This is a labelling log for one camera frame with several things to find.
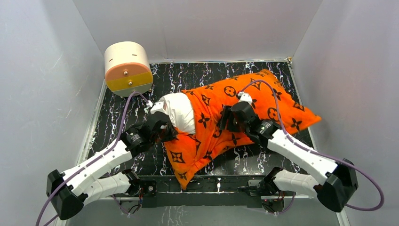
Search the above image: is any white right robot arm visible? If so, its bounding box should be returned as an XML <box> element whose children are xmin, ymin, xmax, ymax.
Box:
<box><xmin>219</xmin><ymin>101</ymin><xmax>358</xmax><ymax>212</ymax></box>

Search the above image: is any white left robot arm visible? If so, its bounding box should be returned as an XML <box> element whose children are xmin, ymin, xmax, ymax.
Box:
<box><xmin>46</xmin><ymin>112</ymin><xmax>177</xmax><ymax>220</ymax></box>

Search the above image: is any white pillow insert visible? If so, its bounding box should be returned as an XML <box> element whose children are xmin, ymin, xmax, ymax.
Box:
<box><xmin>151</xmin><ymin>92</ymin><xmax>195</xmax><ymax>134</ymax></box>

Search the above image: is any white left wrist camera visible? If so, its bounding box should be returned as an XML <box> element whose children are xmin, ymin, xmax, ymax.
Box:
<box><xmin>144</xmin><ymin>100</ymin><xmax>154</xmax><ymax>113</ymax></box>

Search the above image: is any cream drum with orange face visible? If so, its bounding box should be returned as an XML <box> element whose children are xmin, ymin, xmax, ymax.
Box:
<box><xmin>104</xmin><ymin>41</ymin><xmax>153</xmax><ymax>97</ymax></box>

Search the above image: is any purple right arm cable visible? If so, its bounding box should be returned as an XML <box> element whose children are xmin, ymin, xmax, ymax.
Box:
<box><xmin>238</xmin><ymin>79</ymin><xmax>385</xmax><ymax>215</ymax></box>

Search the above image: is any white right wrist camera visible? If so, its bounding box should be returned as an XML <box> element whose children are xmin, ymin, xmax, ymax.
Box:
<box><xmin>237</xmin><ymin>92</ymin><xmax>253</xmax><ymax>105</ymax></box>

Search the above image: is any aluminium frame rail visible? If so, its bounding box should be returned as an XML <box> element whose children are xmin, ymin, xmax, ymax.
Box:
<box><xmin>54</xmin><ymin>178</ymin><xmax>351</xmax><ymax>226</ymax></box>

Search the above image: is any orange patterned pillowcase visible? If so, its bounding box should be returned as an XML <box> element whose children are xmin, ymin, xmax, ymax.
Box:
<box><xmin>161</xmin><ymin>69</ymin><xmax>321</xmax><ymax>189</ymax></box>

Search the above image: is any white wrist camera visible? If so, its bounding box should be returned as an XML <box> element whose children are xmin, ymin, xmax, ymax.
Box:
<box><xmin>237</xmin><ymin>92</ymin><xmax>253</xmax><ymax>105</ymax></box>
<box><xmin>144</xmin><ymin>100</ymin><xmax>154</xmax><ymax>113</ymax></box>

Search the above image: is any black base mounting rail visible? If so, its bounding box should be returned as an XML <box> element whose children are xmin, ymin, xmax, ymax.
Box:
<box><xmin>111</xmin><ymin>174</ymin><xmax>286</xmax><ymax>209</ymax></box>

